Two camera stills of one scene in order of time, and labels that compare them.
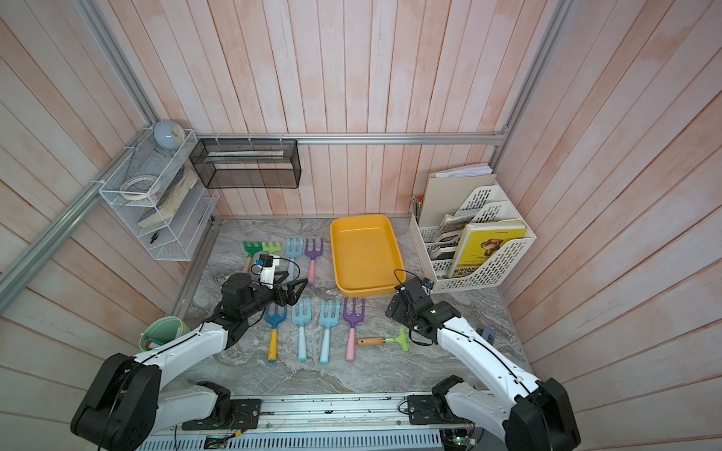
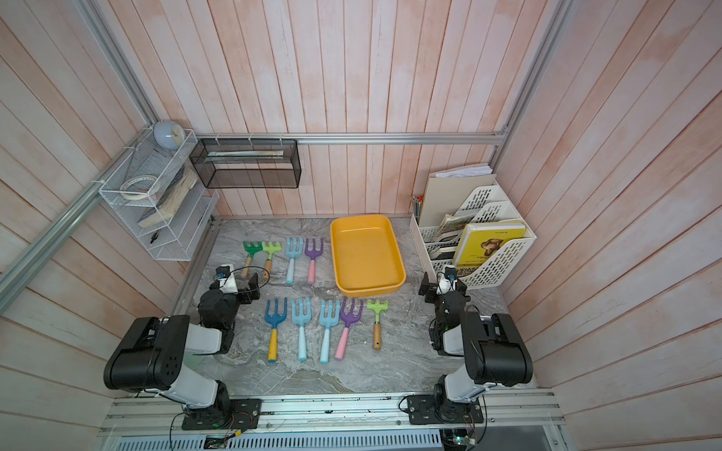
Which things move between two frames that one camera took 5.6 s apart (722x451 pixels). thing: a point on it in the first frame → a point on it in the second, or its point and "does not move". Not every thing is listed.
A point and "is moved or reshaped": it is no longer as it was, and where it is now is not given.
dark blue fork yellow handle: (274, 319) does not move
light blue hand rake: (302, 320) does not move
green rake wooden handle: (250, 249) does not move
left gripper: (290, 298) → (254, 289)
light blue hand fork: (328, 321) does not move
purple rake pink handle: (313, 254) does not move
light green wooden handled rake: (271, 247) does not move
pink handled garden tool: (353, 318) is moved or reshaped
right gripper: (400, 310) → (434, 289)
